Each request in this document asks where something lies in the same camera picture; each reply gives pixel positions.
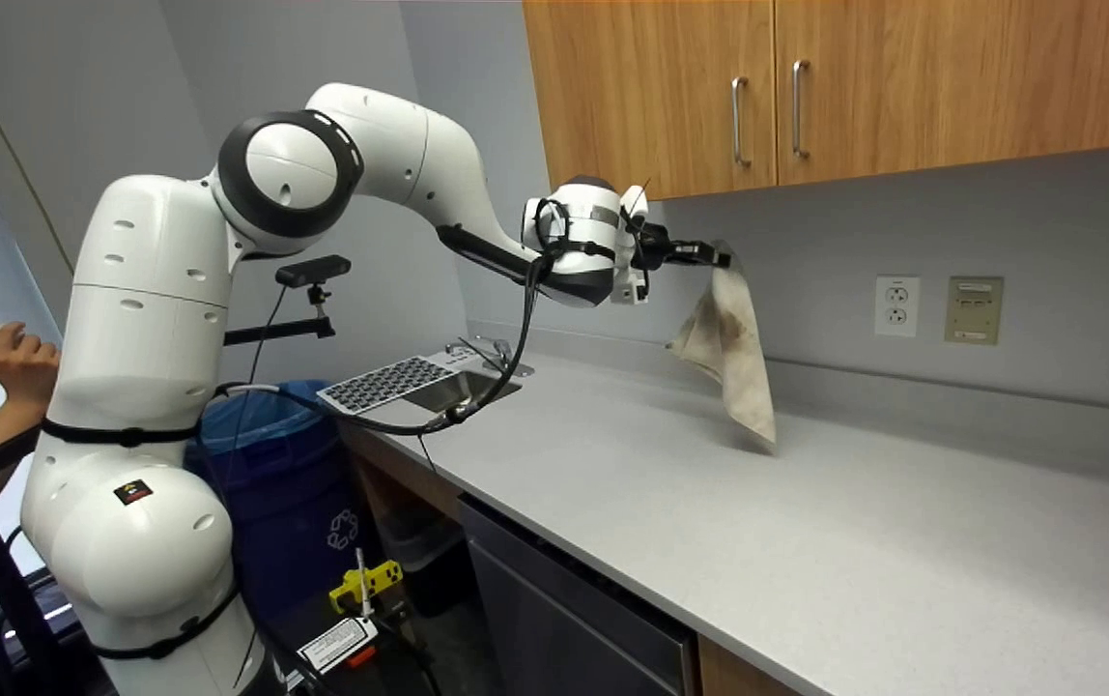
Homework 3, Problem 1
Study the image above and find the yellow tool on floor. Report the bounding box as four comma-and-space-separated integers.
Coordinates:
330, 562, 407, 617

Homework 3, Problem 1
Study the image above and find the wooden wall cabinet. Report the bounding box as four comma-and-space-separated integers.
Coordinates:
520, 0, 1109, 202

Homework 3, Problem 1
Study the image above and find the person's hand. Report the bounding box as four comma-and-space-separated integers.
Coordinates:
0, 325, 58, 408

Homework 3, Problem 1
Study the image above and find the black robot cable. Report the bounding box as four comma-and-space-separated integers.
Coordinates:
408, 194, 582, 436

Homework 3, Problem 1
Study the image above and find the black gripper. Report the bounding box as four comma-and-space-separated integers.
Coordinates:
635, 223, 736, 271

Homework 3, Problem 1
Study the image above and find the beige wall plate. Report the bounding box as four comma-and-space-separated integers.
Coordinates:
945, 275, 1006, 345

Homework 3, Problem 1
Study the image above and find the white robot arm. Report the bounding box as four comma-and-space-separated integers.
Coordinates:
23, 83, 728, 696

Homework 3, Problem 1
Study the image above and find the beige stained cloth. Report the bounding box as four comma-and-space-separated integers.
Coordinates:
674, 269, 775, 454

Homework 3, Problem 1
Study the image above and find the white wall power outlet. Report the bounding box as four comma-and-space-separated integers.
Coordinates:
872, 280, 921, 342

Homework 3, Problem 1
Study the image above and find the black camera on stand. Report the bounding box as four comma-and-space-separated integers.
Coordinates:
225, 256, 353, 345

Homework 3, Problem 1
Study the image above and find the blue recycling bin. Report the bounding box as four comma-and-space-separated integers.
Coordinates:
186, 379, 358, 622

